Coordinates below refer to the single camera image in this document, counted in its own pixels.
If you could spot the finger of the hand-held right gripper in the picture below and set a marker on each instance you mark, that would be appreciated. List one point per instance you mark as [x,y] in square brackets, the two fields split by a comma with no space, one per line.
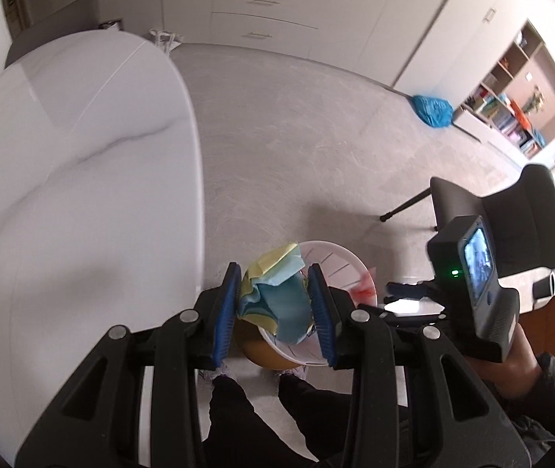
[411,290]
[414,309]

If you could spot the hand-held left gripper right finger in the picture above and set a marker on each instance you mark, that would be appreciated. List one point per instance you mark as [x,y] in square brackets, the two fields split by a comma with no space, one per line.
[323,321]

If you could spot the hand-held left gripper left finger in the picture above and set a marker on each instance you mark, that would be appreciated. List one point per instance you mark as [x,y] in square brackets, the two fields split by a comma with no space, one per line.
[223,321]

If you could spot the yellow and teal cloth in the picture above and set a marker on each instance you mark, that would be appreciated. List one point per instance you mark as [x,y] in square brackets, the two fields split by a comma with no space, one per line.
[282,307]

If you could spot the white slotted waste bin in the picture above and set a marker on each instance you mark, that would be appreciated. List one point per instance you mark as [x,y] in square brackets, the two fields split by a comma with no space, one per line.
[336,263]

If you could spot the person's right forearm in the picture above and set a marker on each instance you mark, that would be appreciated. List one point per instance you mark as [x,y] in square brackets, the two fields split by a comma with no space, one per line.
[550,399]

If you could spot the person's right hand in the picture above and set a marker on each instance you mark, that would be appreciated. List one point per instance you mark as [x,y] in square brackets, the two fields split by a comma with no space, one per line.
[511,370]

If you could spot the person's left shoe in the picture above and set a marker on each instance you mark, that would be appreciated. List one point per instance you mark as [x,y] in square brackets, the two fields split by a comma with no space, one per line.
[216,375]

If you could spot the person's shoe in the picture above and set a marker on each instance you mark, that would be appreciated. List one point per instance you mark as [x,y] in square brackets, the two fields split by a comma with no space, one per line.
[294,374]
[216,375]

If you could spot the person's right shoe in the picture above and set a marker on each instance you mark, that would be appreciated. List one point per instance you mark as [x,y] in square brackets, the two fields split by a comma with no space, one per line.
[294,374]

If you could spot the orange chair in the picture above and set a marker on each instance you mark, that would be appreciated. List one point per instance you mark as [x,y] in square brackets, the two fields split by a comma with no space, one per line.
[550,321]

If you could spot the person's right leg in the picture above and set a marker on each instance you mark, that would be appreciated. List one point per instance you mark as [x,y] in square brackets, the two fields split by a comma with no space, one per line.
[316,409]

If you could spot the person's leg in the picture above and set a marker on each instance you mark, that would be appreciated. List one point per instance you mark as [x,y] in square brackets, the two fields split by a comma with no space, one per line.
[316,409]
[238,424]

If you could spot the grey chair with black legs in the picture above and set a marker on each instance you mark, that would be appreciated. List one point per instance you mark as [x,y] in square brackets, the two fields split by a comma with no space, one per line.
[516,224]

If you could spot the person's left leg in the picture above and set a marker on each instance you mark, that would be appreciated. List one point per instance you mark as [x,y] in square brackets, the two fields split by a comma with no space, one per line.
[238,424]

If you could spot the blue plastic bag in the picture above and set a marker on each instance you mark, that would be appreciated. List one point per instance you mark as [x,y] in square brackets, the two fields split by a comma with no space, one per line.
[433,109]

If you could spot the open bookshelf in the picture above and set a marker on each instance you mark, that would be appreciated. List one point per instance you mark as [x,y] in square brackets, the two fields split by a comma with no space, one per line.
[516,102]

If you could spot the white wardrobe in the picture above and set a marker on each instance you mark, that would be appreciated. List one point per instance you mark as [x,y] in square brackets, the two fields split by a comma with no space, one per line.
[462,14]

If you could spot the white tote bag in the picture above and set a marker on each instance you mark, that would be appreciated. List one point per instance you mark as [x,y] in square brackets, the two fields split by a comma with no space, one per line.
[165,39]

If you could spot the white drawer cabinet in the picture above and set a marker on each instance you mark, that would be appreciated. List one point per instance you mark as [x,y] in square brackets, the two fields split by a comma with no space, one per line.
[277,5]

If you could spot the shoe niche with shoes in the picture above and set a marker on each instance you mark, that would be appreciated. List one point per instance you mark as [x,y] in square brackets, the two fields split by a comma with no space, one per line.
[110,23]

